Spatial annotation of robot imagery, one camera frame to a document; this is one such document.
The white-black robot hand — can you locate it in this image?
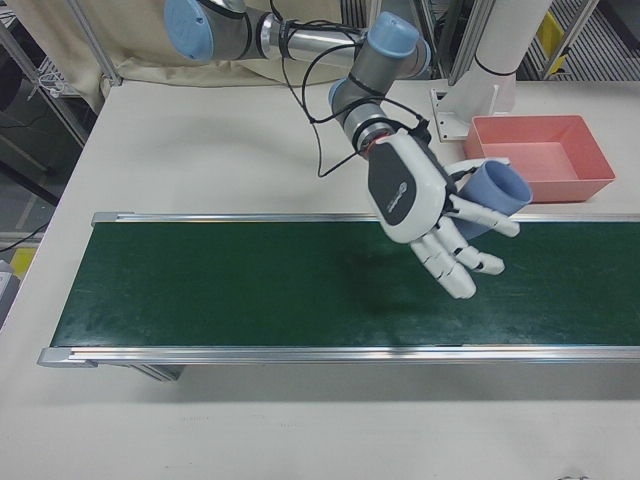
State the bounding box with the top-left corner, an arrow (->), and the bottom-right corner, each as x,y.
366,128 -> 521,301

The blue cup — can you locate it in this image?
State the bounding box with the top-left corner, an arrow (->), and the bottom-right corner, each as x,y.
452,159 -> 534,240

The pink plastic box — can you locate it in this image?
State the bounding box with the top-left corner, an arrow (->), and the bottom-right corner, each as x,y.
462,114 -> 617,204

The grey floor box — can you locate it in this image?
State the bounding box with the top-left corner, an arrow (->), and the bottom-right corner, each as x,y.
0,259 -> 24,329

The green conveyor belt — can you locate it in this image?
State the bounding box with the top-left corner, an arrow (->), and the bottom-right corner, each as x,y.
38,210 -> 640,384

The grey ribbed grille panel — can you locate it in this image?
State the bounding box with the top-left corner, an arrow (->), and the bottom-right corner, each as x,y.
517,0 -> 640,82

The beige curtain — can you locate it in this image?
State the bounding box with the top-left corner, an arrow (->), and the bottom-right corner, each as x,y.
9,0 -> 381,114

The black wrist cable connector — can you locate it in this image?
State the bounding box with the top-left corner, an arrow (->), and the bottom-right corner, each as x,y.
409,117 -> 434,151

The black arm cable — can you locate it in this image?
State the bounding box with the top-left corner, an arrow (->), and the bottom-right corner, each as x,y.
269,0 -> 426,179

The aluminium frame enclosure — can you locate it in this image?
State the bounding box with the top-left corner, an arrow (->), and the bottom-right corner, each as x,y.
339,0 -> 484,81

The yellow bracket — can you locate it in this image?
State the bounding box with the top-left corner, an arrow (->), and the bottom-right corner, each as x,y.
537,12 -> 572,76

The slanted aluminium frame post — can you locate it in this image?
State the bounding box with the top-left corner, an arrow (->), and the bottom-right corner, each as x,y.
74,0 -> 124,89

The metal wire shelf rack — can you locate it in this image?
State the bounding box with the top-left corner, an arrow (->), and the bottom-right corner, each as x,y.
0,0 -> 101,206

